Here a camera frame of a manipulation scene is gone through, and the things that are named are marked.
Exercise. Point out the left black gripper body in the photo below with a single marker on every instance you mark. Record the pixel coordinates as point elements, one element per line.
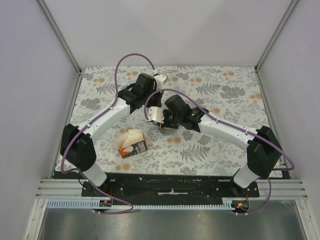
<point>155,99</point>

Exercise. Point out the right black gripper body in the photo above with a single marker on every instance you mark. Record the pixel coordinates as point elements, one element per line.
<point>170,121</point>

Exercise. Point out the clear glass coffee server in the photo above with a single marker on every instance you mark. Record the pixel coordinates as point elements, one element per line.
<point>168,130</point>

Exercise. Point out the orange black coffee filter box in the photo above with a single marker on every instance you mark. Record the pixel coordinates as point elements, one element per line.
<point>131,143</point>

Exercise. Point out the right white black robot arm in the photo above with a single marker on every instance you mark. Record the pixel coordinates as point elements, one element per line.
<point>261,145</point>

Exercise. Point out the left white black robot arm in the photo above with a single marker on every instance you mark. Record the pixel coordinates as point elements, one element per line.
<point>78,142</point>

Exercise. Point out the floral patterned table mat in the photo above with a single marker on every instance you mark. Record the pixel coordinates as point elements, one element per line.
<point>231,93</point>

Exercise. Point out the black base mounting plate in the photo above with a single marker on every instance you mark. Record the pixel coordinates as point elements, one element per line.
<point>140,187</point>

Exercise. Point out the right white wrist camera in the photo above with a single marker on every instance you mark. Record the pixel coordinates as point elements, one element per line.
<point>155,114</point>

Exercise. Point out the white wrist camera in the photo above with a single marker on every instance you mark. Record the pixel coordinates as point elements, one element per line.
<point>160,79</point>
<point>155,114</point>

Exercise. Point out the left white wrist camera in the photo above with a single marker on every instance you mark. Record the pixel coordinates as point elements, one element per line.
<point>160,79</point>

